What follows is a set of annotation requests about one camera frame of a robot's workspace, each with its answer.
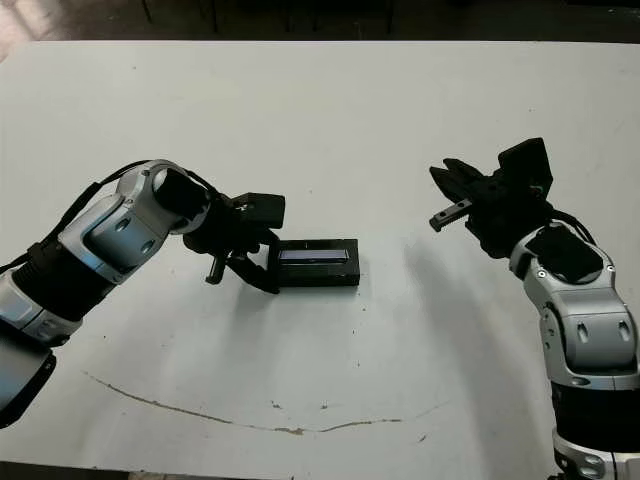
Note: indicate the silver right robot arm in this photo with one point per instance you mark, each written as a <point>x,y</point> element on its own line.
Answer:
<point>585,320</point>

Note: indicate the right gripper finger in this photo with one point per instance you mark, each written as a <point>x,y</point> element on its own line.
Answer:
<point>467,175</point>
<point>450,185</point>

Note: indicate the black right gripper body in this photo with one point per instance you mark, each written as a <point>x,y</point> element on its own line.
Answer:
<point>505,220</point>

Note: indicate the black box lid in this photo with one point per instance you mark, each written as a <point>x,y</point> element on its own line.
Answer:
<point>320,272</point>

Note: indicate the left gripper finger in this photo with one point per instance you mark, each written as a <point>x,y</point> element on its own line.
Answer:
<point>252,275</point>
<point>269,238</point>

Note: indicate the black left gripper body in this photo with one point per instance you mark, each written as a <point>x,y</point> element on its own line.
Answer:
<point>225,230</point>

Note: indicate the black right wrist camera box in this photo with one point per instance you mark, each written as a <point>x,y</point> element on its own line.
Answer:
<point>525,165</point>

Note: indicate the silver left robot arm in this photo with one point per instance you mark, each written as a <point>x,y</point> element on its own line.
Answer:
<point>110,230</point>

